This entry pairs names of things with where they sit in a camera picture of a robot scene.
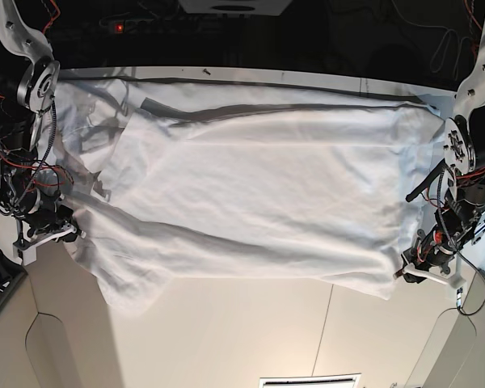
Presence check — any white t-shirt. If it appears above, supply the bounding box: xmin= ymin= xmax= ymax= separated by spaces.
xmin=56 ymin=80 xmax=443 ymax=314

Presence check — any black power strip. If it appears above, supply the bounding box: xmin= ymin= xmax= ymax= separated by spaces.
xmin=99 ymin=16 xmax=223 ymax=35

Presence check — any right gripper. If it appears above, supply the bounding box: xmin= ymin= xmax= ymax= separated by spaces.
xmin=14 ymin=205 xmax=86 ymax=249

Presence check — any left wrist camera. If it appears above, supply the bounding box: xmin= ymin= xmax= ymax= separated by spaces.
xmin=456 ymin=285 xmax=467 ymax=310

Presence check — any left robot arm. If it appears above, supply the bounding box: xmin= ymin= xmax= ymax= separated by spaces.
xmin=396 ymin=16 xmax=485 ymax=289

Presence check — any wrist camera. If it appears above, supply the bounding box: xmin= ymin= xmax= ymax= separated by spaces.
xmin=13 ymin=247 xmax=37 ymax=267
xmin=456 ymin=285 xmax=467 ymax=310

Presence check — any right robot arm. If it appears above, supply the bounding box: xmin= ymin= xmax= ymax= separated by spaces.
xmin=0 ymin=1 xmax=85 ymax=251

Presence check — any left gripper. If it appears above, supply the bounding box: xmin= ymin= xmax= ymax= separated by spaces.
xmin=394 ymin=238 xmax=465 ymax=289

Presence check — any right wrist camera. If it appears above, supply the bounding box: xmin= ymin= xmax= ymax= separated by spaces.
xmin=13 ymin=247 xmax=37 ymax=267

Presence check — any grey looped cable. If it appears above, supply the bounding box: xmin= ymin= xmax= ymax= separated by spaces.
xmin=430 ymin=27 xmax=474 ymax=80

